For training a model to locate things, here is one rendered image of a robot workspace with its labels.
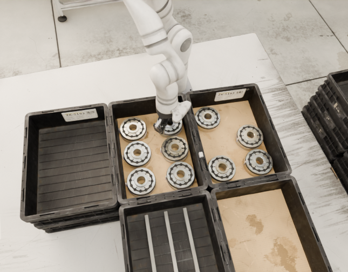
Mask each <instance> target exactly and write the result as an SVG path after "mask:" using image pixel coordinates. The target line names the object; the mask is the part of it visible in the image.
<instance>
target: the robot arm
mask: <svg viewBox="0 0 348 272"><path fill-rule="evenodd" d="M123 2H124V3H125V6H126V8H127V9H128V11H129V13H130V14H131V16H132V18H133V20H134V22H135V25H136V27H137V29H138V32H139V34H140V37H141V40H142V42H143V44H144V47H145V49H146V52H147V53H148V54H149V55H150V56H154V55H159V54H163V55H164V56H165V57H166V60H163V61H161V62H159V63H157V64H155V65H153V66H152V67H151V69H150V71H149V76H150V78H151V81H152V82H153V84H154V86H155V89H156V112H157V114H158V116H159V117H158V122H157V123H154V124H153V127H154V129H155V131H157V132H158V133H160V134H164V133H165V127H166V126H167V124H168V122H170V123H173V122H174V123H176V124H177V123H179V122H180V121H181V120H182V118H183V117H184V116H185V115H186V113H187V112H188V111H189V109H190V107H191V102H189V101H184V102H181V103H180V102H178V93H181V92H183V91H184V90H185V89H186V86H187V73H188V59H189V56H190V53H191V49H192V42H193V36H192V33H191V32H190V31H188V30H187V29H186V28H184V27H183V26H182V25H180V24H179V23H178V22H177V21H176V20H175V19H174V18H173V16H172V14H173V9H174V8H173V2H172V0H123ZM161 125H162V126H163V127H162V126H161Z"/></svg>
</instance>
